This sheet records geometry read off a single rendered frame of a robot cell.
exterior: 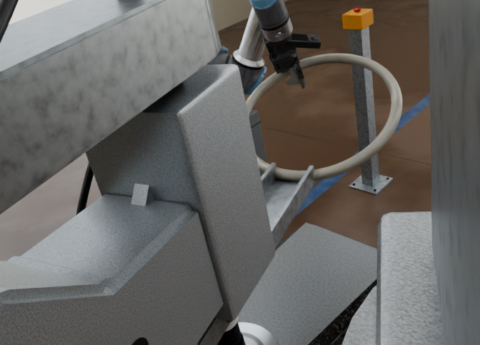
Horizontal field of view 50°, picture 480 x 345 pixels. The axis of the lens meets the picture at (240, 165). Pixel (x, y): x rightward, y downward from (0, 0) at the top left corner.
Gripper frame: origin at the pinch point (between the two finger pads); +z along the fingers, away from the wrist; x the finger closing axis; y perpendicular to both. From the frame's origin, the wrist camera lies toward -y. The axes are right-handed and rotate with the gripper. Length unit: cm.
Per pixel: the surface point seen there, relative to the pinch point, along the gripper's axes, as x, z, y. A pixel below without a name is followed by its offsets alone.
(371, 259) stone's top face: 60, 20, -1
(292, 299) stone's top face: 68, 13, 22
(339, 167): 46.7, -6.8, -0.9
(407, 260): 117, -81, -1
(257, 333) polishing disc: 80, 1, 30
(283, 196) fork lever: 50, -7, 15
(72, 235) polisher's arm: 85, -58, 41
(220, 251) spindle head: 85, -43, 23
